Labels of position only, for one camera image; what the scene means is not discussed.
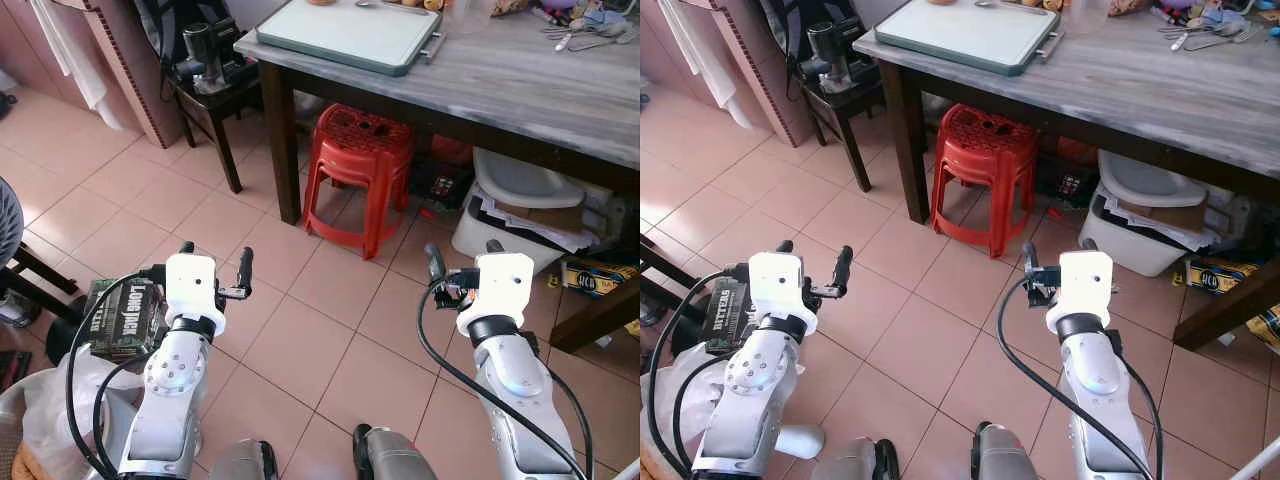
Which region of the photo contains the long black left arm cable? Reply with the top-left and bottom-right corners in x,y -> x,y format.
647,266 -> 739,480
64,266 -> 166,480

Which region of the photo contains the dark wooden furniture leg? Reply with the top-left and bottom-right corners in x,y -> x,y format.
1172,262 -> 1280,352
548,275 -> 641,354

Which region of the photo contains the short black right arm cable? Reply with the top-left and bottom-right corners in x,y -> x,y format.
1118,350 -> 1166,479
528,345 -> 596,477

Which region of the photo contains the black kitchen appliance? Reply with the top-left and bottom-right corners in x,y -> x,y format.
175,18 -> 257,87
805,18 -> 881,87

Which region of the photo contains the white rounded plastic lid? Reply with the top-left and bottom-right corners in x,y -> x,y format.
1098,150 -> 1210,209
473,148 -> 587,210

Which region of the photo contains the brown cardboard sheet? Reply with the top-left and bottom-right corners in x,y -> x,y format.
1125,203 -> 1209,236
500,203 -> 589,236

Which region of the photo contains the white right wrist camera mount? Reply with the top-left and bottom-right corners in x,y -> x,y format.
457,253 -> 535,338
1045,250 -> 1115,336

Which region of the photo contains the red plastic stool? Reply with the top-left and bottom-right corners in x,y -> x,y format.
302,103 -> 416,261
930,103 -> 1041,259

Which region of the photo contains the grey left robot leg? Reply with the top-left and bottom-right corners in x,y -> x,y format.
210,438 -> 279,480
810,437 -> 901,480

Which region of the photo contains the brown patterned cabinet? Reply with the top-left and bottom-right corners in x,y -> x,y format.
50,0 -> 187,150
685,0 -> 817,150

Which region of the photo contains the yellow and black carton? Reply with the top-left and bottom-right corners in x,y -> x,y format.
560,255 -> 641,301
1185,255 -> 1263,297

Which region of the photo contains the black box with red marks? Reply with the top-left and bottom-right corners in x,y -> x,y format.
1035,160 -> 1101,207
410,160 -> 477,212

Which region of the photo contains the black bag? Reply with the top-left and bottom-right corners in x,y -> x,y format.
760,0 -> 863,61
135,0 -> 241,63

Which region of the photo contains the grey wood-top dark-legged table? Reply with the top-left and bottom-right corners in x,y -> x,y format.
853,0 -> 1280,227
233,0 -> 641,227

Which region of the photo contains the dark wooden chair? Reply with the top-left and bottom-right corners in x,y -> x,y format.
640,238 -> 701,326
0,175 -> 81,326

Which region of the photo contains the long black arm cable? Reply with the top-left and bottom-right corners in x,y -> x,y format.
64,266 -> 166,480
416,282 -> 586,480
647,266 -> 739,480
996,276 -> 1159,480

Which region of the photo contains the white plastic bag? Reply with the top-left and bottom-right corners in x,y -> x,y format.
20,345 -> 151,480
640,345 -> 723,473

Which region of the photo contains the short black left arm cable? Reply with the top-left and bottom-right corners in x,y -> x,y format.
672,355 -> 733,477
91,352 -> 153,479

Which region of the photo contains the short black arm cable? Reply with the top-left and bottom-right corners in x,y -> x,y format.
1118,350 -> 1166,479
672,355 -> 733,477
528,345 -> 596,477
91,352 -> 153,479

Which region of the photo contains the colourful cloth bundle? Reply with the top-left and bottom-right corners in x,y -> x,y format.
1158,0 -> 1249,30
540,0 -> 623,30

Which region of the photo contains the white plastic bin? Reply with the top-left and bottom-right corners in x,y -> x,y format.
452,185 -> 601,277
1082,190 -> 1227,279

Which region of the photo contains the white green-rimmed cutting board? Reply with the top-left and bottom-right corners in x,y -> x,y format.
256,0 -> 447,78
875,0 -> 1065,78

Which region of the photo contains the grey shoe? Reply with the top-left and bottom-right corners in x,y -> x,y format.
0,290 -> 42,328

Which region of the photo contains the grey robot leg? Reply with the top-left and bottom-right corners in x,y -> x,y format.
970,420 -> 1043,480
352,424 -> 443,480
810,437 -> 901,480
210,438 -> 279,480

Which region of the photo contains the black small side table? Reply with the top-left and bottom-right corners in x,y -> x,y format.
165,72 -> 266,195
800,78 -> 893,193

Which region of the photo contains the white hanging towel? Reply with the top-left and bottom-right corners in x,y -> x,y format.
28,0 -> 126,132
655,0 -> 757,130

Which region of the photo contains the green printed cardboard box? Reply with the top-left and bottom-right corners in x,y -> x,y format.
705,277 -> 761,357
75,278 -> 169,363

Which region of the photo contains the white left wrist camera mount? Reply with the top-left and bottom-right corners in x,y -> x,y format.
747,252 -> 819,336
163,253 -> 223,334

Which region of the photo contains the grey right robot leg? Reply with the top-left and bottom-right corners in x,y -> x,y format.
352,424 -> 443,480
970,420 -> 1043,480

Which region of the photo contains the metal flat spatula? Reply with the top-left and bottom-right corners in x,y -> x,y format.
572,33 -> 638,52
1190,30 -> 1263,52

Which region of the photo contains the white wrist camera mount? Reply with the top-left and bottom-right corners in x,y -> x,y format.
163,253 -> 223,334
747,252 -> 819,336
1045,250 -> 1115,336
457,253 -> 535,338

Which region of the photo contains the long black right arm cable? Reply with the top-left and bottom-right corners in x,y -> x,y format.
416,282 -> 586,480
996,276 -> 1159,480

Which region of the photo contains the white rounded plastic object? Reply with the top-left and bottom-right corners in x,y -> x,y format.
775,425 -> 827,460

